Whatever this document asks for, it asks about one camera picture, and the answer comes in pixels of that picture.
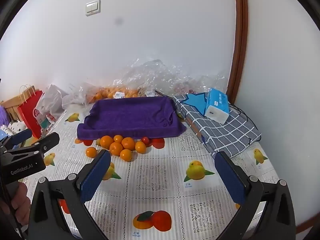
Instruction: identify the white plastic bag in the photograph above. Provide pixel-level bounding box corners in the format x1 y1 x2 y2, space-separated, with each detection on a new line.
37 84 69 133

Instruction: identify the red paper bag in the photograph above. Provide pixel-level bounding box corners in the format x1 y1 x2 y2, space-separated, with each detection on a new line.
17 85 44 139

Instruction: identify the blue tissue pack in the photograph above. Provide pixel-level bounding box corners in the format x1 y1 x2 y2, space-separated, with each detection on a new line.
204 88 230 124

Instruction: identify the blue star-shaped paper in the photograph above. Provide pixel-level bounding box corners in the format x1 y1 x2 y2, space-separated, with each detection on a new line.
184 92 209 113

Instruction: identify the grey checked folded cloth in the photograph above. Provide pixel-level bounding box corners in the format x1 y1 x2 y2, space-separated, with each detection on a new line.
173 94 262 159

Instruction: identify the crumpled clear plastic wrap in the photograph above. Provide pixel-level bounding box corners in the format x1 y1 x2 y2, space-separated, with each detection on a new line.
112 59 229 98

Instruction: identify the clear bag of oranges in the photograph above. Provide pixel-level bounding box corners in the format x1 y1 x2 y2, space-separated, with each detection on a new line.
62 82 140 105

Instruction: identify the purple plush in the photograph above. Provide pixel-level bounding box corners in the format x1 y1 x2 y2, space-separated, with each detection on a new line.
0 106 9 127

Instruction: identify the white spotted plush toy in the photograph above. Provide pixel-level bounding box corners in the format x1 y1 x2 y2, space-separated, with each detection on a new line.
0 121 27 137

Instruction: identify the brown wooden door frame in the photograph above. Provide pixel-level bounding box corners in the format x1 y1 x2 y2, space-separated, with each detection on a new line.
226 0 248 103

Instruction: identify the person's left hand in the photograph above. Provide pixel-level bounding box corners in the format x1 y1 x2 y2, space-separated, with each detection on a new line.
10 182 32 227

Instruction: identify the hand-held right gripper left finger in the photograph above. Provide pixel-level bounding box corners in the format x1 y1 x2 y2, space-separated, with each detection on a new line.
26 149 112 240

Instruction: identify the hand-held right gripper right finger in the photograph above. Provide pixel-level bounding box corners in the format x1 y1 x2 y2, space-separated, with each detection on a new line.
214 151 297 240

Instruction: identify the purple towel lined tray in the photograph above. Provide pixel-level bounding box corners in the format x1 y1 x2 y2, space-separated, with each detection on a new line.
77 96 187 140

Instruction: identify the white light switch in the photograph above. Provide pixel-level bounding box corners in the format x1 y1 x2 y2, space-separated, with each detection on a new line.
85 0 101 16

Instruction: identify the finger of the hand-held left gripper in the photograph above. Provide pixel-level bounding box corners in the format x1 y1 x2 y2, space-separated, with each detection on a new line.
5 132 60 159
0 129 33 151

